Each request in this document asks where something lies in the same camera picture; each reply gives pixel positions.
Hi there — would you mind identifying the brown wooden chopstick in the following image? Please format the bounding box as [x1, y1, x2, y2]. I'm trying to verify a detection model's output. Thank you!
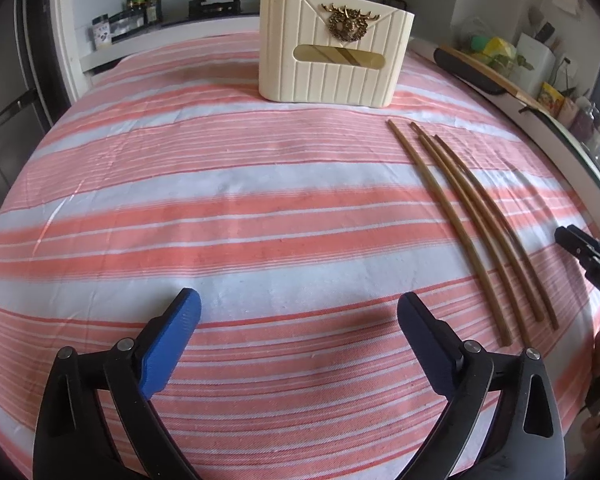
[418, 134, 534, 350]
[387, 119, 513, 347]
[433, 134, 560, 331]
[410, 122, 545, 323]

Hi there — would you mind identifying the plastic bag with sponges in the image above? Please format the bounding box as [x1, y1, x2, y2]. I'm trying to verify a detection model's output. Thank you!
[461, 16, 520, 69]

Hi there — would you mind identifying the wooden cutting board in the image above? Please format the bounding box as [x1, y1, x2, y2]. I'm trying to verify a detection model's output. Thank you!
[434, 42, 552, 117]

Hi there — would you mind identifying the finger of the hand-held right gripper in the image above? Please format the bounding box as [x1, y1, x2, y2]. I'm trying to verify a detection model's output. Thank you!
[554, 224, 600, 267]

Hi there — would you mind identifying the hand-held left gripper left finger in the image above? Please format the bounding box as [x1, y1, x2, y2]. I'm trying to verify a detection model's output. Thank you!
[32, 287, 202, 480]

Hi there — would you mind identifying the cream ribbed utensil holder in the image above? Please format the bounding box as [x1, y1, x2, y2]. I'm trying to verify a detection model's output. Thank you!
[258, 0, 415, 110]

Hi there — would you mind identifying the green cutting board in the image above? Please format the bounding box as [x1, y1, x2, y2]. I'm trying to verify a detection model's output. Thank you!
[547, 109, 600, 221]

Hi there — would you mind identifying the row of spice jars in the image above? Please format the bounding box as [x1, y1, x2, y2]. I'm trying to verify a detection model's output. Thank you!
[90, 9, 147, 52]

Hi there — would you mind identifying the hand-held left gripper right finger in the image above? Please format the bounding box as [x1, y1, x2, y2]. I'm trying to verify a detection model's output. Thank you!
[397, 291, 566, 480]

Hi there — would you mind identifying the black gas cooktop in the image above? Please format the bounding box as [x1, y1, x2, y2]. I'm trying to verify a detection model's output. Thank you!
[161, 0, 261, 28]

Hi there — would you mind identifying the yellow packet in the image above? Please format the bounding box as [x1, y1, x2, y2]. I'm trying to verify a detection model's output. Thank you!
[536, 82, 567, 117]

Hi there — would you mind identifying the grey refrigerator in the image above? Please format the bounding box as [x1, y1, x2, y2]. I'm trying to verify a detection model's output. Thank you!
[0, 0, 57, 216]

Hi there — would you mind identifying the pink striped tablecloth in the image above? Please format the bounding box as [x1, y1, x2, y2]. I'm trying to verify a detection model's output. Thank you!
[0, 29, 600, 480]

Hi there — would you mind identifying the white kitchen tool container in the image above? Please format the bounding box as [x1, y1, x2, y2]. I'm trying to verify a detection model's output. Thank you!
[509, 7, 557, 87]

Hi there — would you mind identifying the purple soap bottle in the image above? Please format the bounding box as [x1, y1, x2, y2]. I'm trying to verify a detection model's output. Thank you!
[571, 99, 599, 144]

